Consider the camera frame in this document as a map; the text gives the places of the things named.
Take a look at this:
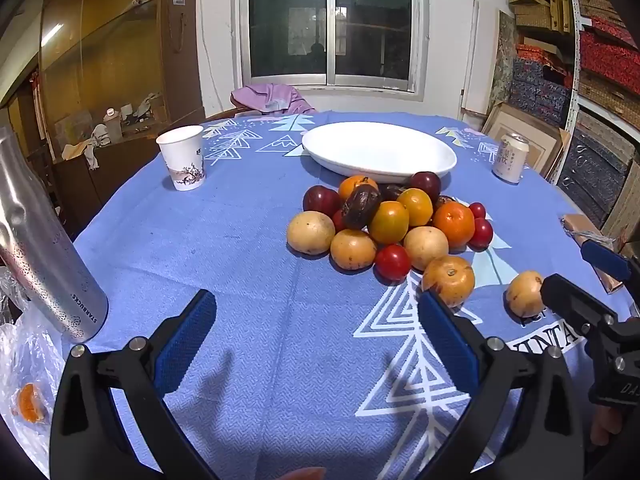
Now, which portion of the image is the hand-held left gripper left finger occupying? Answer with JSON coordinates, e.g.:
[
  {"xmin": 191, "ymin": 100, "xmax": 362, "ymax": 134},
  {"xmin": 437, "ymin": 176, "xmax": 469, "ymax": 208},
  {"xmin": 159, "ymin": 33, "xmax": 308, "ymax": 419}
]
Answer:
[{"xmin": 48, "ymin": 289, "xmax": 218, "ymax": 480}]

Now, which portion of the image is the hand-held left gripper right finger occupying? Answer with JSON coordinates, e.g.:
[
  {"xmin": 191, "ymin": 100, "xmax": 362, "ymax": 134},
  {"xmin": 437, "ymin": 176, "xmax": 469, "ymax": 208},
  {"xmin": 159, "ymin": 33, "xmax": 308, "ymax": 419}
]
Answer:
[{"xmin": 416, "ymin": 290, "xmax": 587, "ymax": 480}]

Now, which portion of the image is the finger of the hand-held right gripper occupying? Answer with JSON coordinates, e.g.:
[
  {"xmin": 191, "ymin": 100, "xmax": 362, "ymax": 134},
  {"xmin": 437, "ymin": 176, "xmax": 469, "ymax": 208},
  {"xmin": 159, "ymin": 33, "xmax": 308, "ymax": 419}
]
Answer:
[
  {"xmin": 580, "ymin": 240, "xmax": 633, "ymax": 283},
  {"xmin": 540, "ymin": 273, "xmax": 621, "ymax": 345}
]

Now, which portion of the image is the small yellow passion fruit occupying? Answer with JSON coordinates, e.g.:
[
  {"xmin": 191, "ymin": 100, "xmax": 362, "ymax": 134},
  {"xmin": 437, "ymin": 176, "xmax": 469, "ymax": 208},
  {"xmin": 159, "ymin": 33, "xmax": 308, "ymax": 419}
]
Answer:
[{"xmin": 506, "ymin": 271, "xmax": 546, "ymax": 318}]

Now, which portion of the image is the orange mandarin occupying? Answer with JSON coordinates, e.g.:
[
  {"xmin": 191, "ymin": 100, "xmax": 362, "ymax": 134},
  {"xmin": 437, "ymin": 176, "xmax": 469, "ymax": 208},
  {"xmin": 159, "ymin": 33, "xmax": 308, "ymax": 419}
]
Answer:
[
  {"xmin": 432, "ymin": 201, "xmax": 476, "ymax": 250},
  {"xmin": 338, "ymin": 175, "xmax": 379, "ymax": 203}
]

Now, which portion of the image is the yellow orange persimmon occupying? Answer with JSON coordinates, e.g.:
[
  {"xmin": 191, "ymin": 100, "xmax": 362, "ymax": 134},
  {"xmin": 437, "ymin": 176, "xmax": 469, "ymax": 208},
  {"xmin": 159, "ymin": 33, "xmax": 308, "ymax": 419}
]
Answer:
[
  {"xmin": 396, "ymin": 188, "xmax": 434, "ymax": 227},
  {"xmin": 368, "ymin": 201, "xmax": 410, "ymax": 245}
]

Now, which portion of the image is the dark red plum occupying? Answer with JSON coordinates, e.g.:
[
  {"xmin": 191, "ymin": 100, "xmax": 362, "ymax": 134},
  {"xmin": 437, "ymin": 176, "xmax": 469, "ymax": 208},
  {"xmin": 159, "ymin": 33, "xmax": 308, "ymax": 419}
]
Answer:
[
  {"xmin": 410, "ymin": 171, "xmax": 442, "ymax": 201},
  {"xmin": 303, "ymin": 185, "xmax": 343, "ymax": 218}
]

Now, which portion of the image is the white oval plate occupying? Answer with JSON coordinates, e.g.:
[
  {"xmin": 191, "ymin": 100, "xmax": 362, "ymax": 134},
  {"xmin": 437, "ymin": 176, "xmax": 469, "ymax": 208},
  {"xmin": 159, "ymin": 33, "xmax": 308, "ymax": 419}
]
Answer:
[{"xmin": 301, "ymin": 121, "xmax": 458, "ymax": 184}]

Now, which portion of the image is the person's right hand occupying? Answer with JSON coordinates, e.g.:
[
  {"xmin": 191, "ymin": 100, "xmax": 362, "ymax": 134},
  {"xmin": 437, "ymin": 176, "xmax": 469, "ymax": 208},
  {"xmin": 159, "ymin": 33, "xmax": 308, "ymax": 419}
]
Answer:
[{"xmin": 590, "ymin": 405, "xmax": 625, "ymax": 447}]

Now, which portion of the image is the pale beverage can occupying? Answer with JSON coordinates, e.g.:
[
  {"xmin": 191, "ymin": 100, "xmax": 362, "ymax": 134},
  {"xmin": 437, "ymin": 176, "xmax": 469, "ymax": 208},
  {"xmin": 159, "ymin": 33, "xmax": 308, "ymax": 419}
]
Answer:
[{"xmin": 492, "ymin": 133, "xmax": 530, "ymax": 184}]

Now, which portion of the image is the clear plastic bag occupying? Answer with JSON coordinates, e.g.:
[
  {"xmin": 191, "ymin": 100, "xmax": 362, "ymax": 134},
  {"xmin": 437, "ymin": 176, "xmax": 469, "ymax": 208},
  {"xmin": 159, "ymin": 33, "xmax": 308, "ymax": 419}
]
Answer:
[{"xmin": 0, "ymin": 265, "xmax": 68, "ymax": 478}]

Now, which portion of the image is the peeled mandarin piece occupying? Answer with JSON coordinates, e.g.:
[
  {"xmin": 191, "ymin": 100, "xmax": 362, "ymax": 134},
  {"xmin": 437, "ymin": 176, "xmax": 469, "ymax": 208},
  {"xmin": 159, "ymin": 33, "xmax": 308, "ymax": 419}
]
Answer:
[{"xmin": 17, "ymin": 382, "xmax": 49, "ymax": 423}]

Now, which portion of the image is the silver metal bottle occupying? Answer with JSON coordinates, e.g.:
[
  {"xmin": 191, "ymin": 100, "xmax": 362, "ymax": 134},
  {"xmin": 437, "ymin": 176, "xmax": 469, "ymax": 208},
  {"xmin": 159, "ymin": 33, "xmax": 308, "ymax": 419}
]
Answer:
[{"xmin": 0, "ymin": 125, "xmax": 110, "ymax": 345}]

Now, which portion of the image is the white paper cup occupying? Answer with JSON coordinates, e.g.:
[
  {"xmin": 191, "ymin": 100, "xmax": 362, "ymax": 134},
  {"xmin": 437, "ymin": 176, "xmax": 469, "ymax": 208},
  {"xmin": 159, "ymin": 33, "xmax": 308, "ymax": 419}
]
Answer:
[{"xmin": 156, "ymin": 125, "xmax": 205, "ymax": 192}]

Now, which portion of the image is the white metal shelf rack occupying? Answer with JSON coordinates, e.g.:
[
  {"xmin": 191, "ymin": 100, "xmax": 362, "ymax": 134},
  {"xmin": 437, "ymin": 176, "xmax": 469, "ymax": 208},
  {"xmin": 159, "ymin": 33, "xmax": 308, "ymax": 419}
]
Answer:
[{"xmin": 562, "ymin": 0, "xmax": 640, "ymax": 133}]

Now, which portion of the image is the stack of patterned boxes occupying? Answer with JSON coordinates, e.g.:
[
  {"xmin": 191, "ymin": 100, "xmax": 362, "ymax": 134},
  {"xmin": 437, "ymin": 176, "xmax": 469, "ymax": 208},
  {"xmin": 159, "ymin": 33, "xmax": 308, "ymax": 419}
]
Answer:
[{"xmin": 507, "ymin": 0, "xmax": 640, "ymax": 266}]

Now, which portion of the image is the white rag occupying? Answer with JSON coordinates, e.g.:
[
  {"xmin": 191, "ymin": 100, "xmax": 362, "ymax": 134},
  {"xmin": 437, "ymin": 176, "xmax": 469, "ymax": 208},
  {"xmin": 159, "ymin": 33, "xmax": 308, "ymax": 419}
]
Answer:
[{"xmin": 62, "ymin": 124, "xmax": 110, "ymax": 168}]

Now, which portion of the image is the mottled green board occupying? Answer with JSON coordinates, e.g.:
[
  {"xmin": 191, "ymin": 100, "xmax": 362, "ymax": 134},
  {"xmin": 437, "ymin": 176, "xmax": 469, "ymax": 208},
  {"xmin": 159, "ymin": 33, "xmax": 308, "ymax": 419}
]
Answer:
[{"xmin": 495, "ymin": 9, "xmax": 521, "ymax": 117}]

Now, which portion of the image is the wooden chair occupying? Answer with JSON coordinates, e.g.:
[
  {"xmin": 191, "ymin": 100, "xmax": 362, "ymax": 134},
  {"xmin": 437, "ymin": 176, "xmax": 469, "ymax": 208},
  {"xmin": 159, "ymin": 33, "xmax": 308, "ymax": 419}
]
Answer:
[{"xmin": 220, "ymin": 102, "xmax": 261, "ymax": 122}]

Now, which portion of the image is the purple cloth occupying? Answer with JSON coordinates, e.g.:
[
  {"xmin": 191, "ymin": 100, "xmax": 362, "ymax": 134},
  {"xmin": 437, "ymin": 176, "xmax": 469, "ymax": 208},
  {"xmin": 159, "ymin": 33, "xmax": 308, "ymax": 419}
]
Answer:
[{"xmin": 231, "ymin": 82, "xmax": 319, "ymax": 117}]

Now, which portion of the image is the wooden glass cabinet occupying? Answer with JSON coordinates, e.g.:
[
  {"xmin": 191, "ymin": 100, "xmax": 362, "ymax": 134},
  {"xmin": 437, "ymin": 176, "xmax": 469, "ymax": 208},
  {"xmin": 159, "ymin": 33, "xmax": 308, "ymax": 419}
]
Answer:
[{"xmin": 0, "ymin": 0, "xmax": 207, "ymax": 246}]

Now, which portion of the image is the sliding glass window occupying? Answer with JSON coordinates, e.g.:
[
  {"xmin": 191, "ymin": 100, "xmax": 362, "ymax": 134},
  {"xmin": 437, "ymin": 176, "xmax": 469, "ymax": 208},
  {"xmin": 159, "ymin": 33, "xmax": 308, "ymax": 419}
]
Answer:
[{"xmin": 237, "ymin": 0, "xmax": 427, "ymax": 93}]

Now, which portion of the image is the wooden picture frame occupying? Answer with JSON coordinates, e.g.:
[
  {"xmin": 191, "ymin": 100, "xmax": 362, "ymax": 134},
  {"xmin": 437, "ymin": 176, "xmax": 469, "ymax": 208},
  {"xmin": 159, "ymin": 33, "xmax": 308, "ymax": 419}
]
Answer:
[{"xmin": 481, "ymin": 101, "xmax": 571, "ymax": 181}]

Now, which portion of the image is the white wall pipe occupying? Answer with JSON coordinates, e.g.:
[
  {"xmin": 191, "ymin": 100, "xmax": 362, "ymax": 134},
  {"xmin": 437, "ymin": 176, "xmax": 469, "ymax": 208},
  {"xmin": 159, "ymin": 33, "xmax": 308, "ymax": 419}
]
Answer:
[{"xmin": 469, "ymin": 0, "xmax": 482, "ymax": 122}]

